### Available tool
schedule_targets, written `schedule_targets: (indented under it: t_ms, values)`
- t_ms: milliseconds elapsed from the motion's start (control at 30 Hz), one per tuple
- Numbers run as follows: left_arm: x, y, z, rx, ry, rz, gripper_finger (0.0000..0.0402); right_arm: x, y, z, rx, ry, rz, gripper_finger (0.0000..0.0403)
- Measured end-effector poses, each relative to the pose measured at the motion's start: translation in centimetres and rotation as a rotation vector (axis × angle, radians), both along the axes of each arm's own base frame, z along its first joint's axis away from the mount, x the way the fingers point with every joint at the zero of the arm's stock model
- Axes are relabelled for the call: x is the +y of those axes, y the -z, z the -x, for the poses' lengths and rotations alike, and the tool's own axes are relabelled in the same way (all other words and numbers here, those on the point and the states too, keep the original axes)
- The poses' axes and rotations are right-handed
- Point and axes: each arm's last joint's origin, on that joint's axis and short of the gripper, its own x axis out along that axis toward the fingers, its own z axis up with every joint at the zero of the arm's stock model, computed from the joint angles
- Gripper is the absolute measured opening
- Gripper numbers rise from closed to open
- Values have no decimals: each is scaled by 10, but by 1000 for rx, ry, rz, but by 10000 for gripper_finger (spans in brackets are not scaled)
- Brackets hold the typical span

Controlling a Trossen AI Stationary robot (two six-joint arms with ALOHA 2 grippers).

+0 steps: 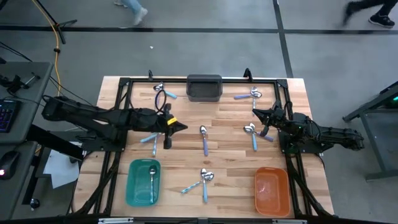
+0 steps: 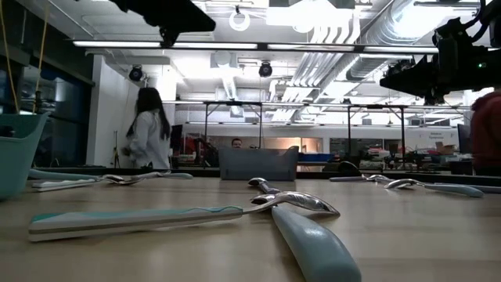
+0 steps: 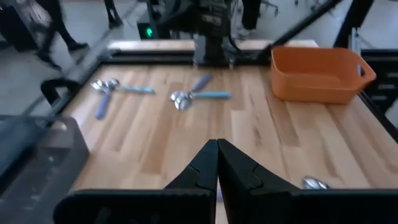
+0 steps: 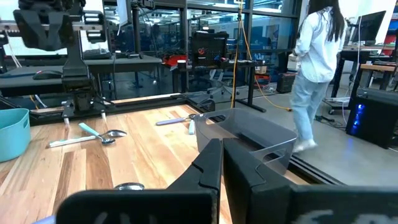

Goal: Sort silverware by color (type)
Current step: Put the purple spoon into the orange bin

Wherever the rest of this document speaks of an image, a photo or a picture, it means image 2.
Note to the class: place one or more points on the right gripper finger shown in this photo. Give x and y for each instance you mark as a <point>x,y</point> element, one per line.
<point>411,82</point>

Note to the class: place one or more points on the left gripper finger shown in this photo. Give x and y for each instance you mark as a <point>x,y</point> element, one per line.
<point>195,19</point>

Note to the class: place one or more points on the overhead LED light bar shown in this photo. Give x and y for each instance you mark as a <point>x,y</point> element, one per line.
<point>215,45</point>

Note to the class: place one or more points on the person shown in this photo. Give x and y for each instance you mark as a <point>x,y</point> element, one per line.
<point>236,143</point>
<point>487,133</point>
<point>148,137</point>

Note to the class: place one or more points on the black ceiling spotlight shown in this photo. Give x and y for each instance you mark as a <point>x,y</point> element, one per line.
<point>265,69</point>
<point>135,73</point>

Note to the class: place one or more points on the black computer monitor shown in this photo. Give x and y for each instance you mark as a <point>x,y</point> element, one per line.
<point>463,139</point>
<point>177,139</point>

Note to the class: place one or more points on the cardboard box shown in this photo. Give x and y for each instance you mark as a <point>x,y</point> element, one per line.
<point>446,149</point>

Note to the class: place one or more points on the black rounded object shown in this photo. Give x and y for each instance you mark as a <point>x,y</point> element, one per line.
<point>348,167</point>

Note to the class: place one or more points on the blue storage bin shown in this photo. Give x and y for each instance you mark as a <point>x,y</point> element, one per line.
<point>317,157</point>

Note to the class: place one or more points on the grey plastic bin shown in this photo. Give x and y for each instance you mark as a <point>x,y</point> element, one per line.
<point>258,164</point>

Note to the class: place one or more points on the teal plastic bin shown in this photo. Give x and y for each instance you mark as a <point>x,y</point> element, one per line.
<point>15,164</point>

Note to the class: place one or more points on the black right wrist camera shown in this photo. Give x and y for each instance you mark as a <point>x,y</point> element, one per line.
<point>450,39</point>

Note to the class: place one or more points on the black metal table frame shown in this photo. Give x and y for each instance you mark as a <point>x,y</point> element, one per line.
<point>375,106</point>
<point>235,103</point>

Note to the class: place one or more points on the silver ventilation duct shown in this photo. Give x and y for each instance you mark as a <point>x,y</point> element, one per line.
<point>391,27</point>

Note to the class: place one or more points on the white wall sign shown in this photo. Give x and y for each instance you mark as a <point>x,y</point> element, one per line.
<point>435,135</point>

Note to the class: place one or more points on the black table edge rail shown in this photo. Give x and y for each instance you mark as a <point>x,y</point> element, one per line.
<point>205,172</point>

